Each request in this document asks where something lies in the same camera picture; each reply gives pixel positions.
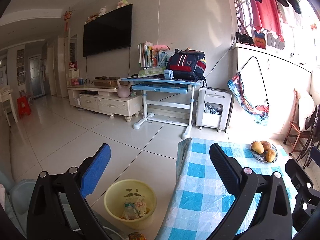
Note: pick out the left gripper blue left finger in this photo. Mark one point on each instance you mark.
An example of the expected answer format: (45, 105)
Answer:
(95, 170)

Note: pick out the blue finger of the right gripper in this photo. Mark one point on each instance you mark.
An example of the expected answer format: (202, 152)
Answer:
(315, 155)

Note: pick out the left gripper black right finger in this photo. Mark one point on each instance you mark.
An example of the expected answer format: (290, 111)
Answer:
(227, 168)

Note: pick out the white plastic bag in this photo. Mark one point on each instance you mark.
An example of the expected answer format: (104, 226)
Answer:
(141, 206)

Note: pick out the yellow plastic trash bin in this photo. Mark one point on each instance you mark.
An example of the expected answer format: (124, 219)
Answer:
(127, 191)

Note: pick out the black folding chair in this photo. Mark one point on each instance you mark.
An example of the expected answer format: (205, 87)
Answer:
(311, 122)

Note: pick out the wooden chair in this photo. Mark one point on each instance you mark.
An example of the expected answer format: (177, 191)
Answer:
(295, 137)

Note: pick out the yellow mango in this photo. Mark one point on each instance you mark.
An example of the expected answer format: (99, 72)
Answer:
(257, 147)

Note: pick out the blue white checkered tablecloth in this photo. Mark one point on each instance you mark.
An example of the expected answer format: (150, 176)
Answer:
(200, 200)

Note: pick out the orange round fruit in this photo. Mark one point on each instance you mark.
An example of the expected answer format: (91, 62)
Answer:
(270, 155)

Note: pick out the brown fruit at back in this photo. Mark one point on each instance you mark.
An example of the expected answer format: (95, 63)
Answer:
(266, 145)

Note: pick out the white cushion on chair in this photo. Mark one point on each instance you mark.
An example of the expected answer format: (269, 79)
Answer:
(306, 107)

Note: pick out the colourful hanging cloth bag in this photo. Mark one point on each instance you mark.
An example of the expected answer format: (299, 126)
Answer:
(258, 110)

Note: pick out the white air purifier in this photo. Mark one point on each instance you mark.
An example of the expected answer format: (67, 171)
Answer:
(213, 108)

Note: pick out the light blue seat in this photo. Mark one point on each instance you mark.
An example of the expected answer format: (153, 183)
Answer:
(17, 199)

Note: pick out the cream tv cabinet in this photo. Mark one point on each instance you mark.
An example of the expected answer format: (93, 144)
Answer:
(104, 100)

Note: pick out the white balcony cabinet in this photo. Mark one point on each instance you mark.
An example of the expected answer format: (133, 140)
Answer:
(266, 76)

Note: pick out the pink kettlebell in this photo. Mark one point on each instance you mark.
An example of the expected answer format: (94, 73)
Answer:
(123, 91)

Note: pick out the red plastic stool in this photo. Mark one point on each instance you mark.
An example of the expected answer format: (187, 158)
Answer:
(23, 106)

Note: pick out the blue white study desk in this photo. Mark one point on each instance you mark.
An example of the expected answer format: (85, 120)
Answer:
(172, 88)

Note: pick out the navy red backpack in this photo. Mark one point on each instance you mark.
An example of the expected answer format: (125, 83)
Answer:
(187, 65)

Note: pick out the row of books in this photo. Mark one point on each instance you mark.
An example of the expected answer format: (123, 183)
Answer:
(148, 58)

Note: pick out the pink plush toy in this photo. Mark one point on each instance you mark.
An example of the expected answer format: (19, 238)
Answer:
(160, 47)

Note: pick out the red hanging garment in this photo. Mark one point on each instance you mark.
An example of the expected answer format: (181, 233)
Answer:
(266, 16)

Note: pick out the dark wire fruit basket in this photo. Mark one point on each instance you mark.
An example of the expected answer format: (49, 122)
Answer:
(264, 151)

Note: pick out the black wall television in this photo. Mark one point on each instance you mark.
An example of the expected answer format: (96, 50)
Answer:
(110, 31)

